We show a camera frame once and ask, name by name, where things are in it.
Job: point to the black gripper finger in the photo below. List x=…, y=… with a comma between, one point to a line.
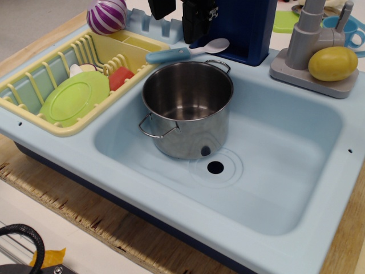
x=161, y=8
x=197, y=18

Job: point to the blue handled white spoon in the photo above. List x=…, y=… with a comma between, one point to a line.
x=214, y=46

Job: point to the stainless steel pot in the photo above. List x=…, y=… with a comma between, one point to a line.
x=188, y=104

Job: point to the dark blue box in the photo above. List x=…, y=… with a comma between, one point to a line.
x=247, y=25

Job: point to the purple striped toy onion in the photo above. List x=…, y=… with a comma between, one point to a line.
x=107, y=17

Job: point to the red toy food piece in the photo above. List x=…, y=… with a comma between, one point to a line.
x=117, y=78

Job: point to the green plastic board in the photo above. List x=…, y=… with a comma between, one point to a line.
x=284, y=21

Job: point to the white purple toy slice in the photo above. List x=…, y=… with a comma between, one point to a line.
x=77, y=69

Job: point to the grey toy faucet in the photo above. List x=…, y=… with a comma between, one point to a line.
x=308, y=37

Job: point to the green plastic plate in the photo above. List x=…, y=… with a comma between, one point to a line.
x=75, y=97

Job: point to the yellow dish rack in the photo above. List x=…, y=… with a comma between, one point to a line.
x=24, y=92

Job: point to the yellow toy potato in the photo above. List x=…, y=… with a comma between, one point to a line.
x=333, y=64

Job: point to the blue toy cup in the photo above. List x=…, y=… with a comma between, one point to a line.
x=353, y=30

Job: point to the yellow tape piece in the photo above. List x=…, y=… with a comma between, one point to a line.
x=53, y=258

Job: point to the wooden board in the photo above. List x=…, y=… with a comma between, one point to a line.
x=131, y=231

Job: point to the dark metal base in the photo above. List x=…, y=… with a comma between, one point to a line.
x=26, y=269

